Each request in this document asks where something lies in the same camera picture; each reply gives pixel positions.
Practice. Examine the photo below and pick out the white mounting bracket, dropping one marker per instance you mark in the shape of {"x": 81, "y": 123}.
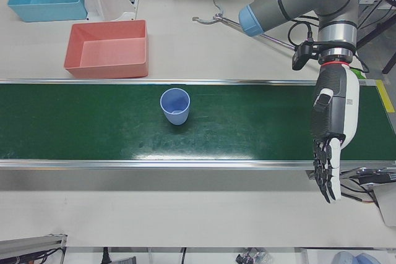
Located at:
{"x": 105, "y": 4}

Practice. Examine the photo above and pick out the aluminium profile bar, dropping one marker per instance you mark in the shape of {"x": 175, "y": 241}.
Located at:
{"x": 31, "y": 242}

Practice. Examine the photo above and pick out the green conveyor belt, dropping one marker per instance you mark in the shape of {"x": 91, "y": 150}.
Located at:
{"x": 92, "y": 121}

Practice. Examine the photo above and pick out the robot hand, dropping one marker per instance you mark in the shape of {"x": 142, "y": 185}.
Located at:
{"x": 337, "y": 106}

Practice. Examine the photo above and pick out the metal claw grabber tool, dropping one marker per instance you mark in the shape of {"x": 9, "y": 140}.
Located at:
{"x": 218, "y": 17}

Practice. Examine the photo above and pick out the red plastic box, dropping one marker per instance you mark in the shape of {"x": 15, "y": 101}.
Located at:
{"x": 108, "y": 53}

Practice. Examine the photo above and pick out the blue plastic cup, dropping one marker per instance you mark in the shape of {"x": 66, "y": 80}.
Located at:
{"x": 178, "y": 115}

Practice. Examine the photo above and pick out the black power adapter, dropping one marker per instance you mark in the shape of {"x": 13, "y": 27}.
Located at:
{"x": 380, "y": 177}

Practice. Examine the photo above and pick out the silver laptop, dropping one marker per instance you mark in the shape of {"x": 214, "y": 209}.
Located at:
{"x": 386, "y": 202}

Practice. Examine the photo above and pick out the clear bag of screws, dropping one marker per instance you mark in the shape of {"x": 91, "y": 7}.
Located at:
{"x": 250, "y": 258}

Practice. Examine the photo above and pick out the aluminium conveyor side rail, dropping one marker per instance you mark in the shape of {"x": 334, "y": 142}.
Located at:
{"x": 154, "y": 164}
{"x": 216, "y": 82}

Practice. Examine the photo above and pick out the grey ridged plastic part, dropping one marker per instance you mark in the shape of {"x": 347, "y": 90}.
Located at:
{"x": 125, "y": 260}

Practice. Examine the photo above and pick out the black tripod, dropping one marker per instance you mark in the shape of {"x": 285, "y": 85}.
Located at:
{"x": 389, "y": 63}

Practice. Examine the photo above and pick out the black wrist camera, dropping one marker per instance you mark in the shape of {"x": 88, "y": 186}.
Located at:
{"x": 301, "y": 57}

